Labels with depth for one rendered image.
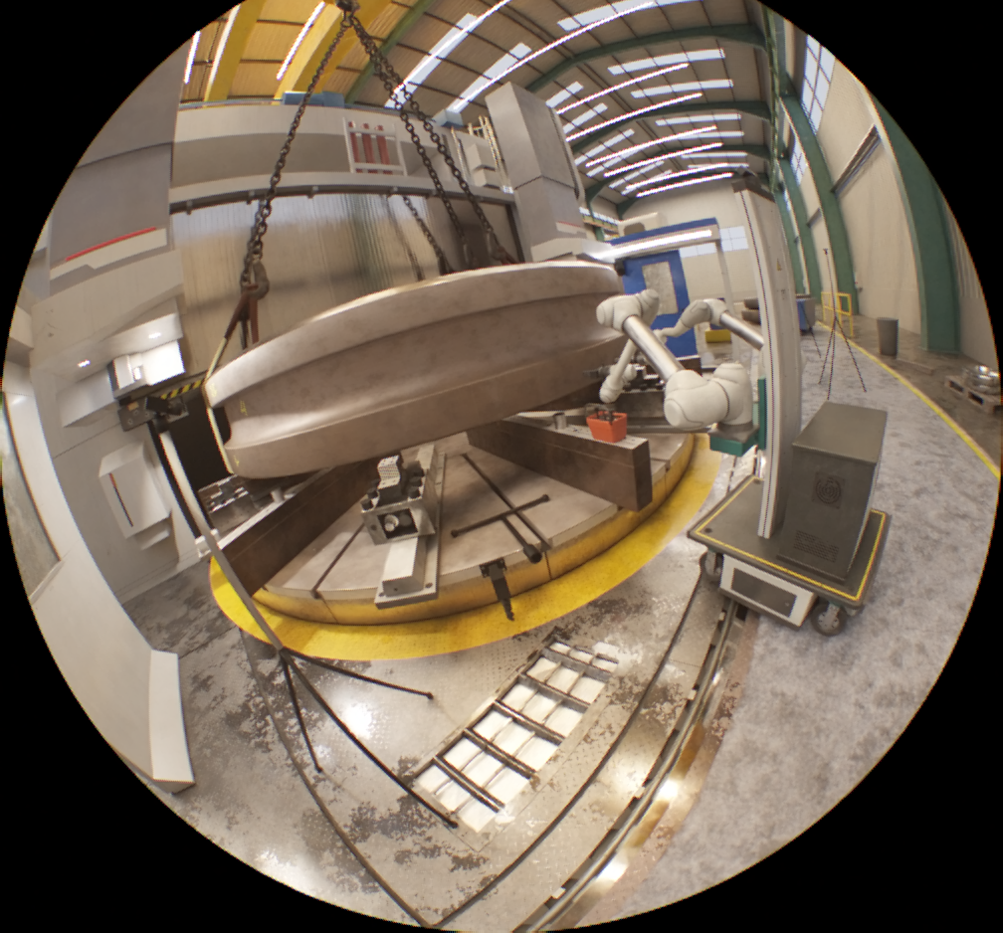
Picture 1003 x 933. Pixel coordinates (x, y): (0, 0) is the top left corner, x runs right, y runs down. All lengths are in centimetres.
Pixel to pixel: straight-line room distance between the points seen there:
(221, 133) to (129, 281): 517
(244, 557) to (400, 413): 138
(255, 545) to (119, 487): 218
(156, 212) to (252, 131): 449
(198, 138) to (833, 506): 826
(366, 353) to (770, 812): 282
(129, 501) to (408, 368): 329
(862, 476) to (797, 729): 91
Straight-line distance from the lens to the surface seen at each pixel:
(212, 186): 513
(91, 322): 274
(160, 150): 382
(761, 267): 142
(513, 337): 233
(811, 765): 155
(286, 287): 477
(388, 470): 197
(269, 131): 773
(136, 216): 345
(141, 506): 423
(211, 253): 483
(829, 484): 140
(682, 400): 125
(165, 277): 270
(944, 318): 995
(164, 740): 247
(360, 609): 216
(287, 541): 263
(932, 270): 982
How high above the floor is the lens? 138
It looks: 16 degrees down
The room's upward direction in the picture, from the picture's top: 14 degrees counter-clockwise
